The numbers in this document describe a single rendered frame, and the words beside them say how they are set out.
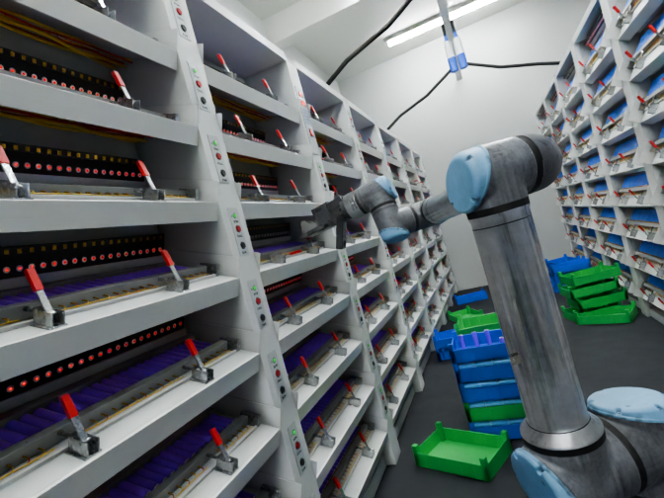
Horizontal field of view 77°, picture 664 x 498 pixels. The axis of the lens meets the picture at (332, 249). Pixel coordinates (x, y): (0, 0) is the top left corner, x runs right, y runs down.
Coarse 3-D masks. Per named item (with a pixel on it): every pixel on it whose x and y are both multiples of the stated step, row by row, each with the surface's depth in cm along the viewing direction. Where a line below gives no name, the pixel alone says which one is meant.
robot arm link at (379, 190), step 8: (384, 176) 137; (368, 184) 138; (376, 184) 135; (384, 184) 134; (360, 192) 138; (368, 192) 136; (376, 192) 135; (384, 192) 134; (392, 192) 134; (360, 200) 137; (368, 200) 136; (376, 200) 135; (384, 200) 134; (392, 200) 135; (360, 208) 138; (368, 208) 138
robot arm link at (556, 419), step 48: (528, 144) 77; (480, 192) 75; (528, 192) 80; (480, 240) 80; (528, 240) 76; (528, 288) 76; (528, 336) 77; (528, 384) 79; (576, 384) 78; (528, 432) 82; (576, 432) 77; (528, 480) 83; (576, 480) 75; (624, 480) 77
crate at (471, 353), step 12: (456, 336) 183; (468, 336) 183; (480, 336) 181; (492, 336) 179; (456, 348) 183; (468, 348) 164; (480, 348) 162; (492, 348) 161; (504, 348) 159; (456, 360) 166; (468, 360) 164; (480, 360) 163
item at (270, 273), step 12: (264, 240) 149; (276, 240) 157; (300, 240) 171; (312, 240) 167; (324, 240) 167; (324, 252) 154; (336, 252) 165; (264, 264) 121; (276, 264) 122; (288, 264) 125; (300, 264) 134; (312, 264) 143; (324, 264) 154; (264, 276) 112; (276, 276) 118; (288, 276) 126
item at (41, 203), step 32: (0, 160) 59; (32, 160) 78; (64, 160) 84; (96, 160) 91; (128, 160) 98; (0, 192) 59; (32, 192) 67; (64, 192) 72; (96, 192) 78; (128, 192) 84; (160, 192) 85; (192, 192) 100; (0, 224) 56; (32, 224) 60; (64, 224) 64; (96, 224) 69; (128, 224) 76
